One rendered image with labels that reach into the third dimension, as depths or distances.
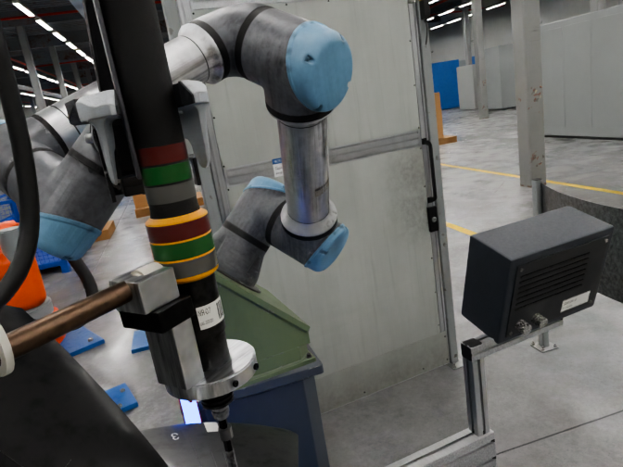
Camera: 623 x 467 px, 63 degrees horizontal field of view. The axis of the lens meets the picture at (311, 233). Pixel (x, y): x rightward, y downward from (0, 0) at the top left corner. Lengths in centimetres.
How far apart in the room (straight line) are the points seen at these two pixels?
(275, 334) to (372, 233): 151
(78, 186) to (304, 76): 34
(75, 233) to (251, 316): 53
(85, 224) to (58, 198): 4
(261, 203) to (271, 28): 43
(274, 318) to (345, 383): 167
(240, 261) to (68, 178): 57
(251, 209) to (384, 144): 149
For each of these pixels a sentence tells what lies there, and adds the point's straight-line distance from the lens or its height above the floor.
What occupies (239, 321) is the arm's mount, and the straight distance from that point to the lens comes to 106.
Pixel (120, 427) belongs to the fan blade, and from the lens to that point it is 43.
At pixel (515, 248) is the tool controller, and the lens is 99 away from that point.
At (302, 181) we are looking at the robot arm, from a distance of 92.
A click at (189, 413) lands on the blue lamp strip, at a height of 113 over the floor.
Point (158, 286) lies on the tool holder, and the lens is 34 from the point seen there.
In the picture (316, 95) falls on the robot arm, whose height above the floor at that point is 155.
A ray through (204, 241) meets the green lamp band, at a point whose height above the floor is 147.
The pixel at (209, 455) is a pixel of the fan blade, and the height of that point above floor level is 118.
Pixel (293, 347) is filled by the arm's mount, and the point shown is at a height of 105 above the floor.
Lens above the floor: 155
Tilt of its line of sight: 15 degrees down
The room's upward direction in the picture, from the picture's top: 9 degrees counter-clockwise
